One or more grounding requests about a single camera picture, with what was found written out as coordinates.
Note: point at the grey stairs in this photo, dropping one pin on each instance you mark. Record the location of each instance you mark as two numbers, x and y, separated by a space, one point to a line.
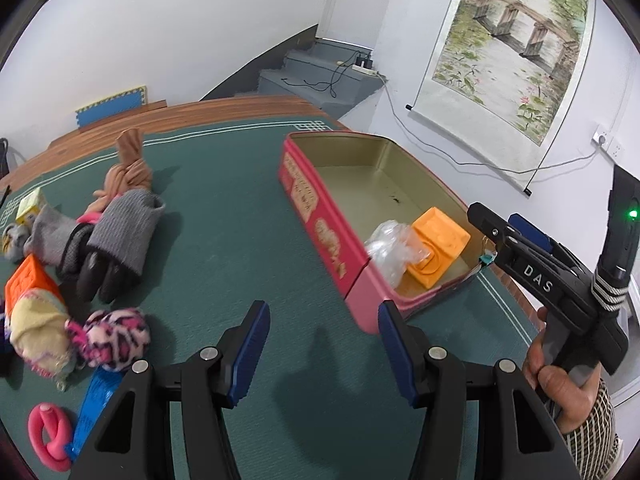
310 80

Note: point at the wall scroll painting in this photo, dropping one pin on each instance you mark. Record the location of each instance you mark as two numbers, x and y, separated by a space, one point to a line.
505 45

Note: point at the pink tin box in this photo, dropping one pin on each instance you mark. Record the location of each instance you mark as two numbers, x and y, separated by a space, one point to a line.
320 220

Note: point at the pink leopard rolled sock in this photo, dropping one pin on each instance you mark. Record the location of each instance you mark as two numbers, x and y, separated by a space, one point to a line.
112 340

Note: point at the white wall socket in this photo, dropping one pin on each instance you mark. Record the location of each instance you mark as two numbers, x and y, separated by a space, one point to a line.
607 141

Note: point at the grey ribbed knit glove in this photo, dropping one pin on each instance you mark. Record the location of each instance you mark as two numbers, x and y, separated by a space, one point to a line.
125 230

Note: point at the green cardboard box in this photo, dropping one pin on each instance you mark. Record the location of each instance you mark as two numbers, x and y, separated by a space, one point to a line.
30 205

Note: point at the small teal clip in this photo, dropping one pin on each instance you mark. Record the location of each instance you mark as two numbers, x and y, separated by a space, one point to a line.
486 259

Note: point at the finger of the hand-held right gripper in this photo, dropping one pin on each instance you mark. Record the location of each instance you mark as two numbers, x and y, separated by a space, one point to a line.
492 230
530 232

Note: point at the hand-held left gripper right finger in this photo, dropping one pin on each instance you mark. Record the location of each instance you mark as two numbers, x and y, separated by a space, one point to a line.
397 355

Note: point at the orange toy block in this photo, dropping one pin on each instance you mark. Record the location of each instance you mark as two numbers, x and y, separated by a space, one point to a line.
27 285
440 235

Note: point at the black chair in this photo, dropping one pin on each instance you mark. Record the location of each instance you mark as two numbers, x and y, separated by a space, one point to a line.
3 157

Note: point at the tan knotted stocking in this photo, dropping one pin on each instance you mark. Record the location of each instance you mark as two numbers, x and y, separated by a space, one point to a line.
130 170

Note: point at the cream rolled sock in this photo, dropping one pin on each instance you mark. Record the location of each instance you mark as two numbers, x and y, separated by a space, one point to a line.
37 330

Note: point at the person's right forearm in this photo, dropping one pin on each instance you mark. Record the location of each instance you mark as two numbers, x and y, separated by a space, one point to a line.
595 440

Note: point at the white power strip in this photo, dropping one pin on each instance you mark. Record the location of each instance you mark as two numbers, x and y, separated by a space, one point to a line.
362 69

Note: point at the blue foam mat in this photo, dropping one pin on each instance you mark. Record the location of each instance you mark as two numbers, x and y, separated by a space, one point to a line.
107 107

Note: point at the person's right hand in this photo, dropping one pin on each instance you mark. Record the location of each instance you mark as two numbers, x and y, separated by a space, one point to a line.
555 390

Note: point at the clear plastic bag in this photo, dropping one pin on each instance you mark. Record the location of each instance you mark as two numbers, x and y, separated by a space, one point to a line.
390 255

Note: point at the small pink item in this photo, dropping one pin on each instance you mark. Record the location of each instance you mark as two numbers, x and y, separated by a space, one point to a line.
89 218

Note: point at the grey mesh glove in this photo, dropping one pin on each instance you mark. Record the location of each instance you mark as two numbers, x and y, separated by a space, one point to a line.
50 232

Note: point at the grey yellow sock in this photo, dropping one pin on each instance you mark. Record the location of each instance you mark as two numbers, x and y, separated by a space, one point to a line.
11 242

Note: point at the wooden table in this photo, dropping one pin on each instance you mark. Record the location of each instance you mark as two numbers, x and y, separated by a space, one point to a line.
150 115

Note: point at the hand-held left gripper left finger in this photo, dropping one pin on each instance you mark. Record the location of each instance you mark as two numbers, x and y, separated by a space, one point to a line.
247 355

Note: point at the green table mat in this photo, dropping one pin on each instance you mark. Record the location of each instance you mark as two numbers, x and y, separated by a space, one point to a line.
225 240

